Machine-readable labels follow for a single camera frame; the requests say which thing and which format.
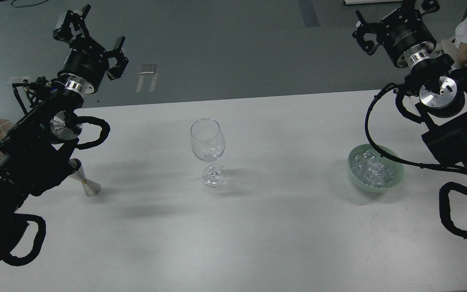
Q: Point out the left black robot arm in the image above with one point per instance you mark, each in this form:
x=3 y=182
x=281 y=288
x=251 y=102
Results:
x=37 y=150

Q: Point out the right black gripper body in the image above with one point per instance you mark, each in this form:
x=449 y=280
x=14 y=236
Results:
x=405 y=35

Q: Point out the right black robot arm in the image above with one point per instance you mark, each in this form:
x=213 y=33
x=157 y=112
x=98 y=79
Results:
x=432 y=93

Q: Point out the steel double jigger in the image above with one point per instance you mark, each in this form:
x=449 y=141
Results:
x=91 y=188

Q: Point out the green bowl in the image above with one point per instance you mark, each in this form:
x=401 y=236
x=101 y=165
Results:
x=399 y=171

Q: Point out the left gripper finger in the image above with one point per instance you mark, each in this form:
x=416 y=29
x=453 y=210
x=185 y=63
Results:
x=71 y=29
x=117 y=70

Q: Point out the clear wine glass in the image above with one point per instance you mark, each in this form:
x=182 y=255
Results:
x=208 y=145

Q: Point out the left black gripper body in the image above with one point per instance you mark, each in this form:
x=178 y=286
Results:
x=86 y=61

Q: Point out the pile of ice cubes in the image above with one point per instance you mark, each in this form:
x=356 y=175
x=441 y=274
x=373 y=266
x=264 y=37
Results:
x=367 y=167

